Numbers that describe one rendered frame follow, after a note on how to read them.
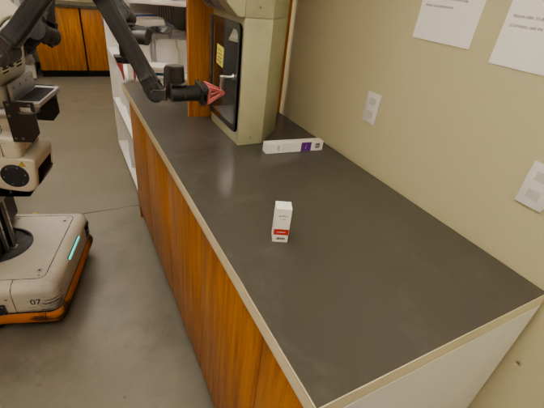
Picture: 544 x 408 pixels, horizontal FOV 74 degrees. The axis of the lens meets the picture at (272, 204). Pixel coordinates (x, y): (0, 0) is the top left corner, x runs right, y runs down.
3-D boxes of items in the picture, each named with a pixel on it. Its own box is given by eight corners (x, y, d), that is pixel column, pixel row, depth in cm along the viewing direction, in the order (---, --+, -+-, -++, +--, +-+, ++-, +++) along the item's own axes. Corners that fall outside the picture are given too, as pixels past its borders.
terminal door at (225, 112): (211, 109, 167) (213, 13, 146) (235, 133, 145) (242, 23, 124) (210, 109, 167) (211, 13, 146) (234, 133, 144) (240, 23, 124)
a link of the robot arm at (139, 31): (127, 15, 152) (117, 7, 144) (154, 19, 151) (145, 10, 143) (125, 44, 154) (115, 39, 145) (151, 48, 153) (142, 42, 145)
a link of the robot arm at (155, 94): (153, 94, 135) (150, 99, 127) (150, 61, 129) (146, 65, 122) (185, 95, 137) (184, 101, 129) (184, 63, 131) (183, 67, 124)
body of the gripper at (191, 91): (199, 78, 137) (180, 78, 134) (208, 90, 130) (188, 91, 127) (198, 95, 141) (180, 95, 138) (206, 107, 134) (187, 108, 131)
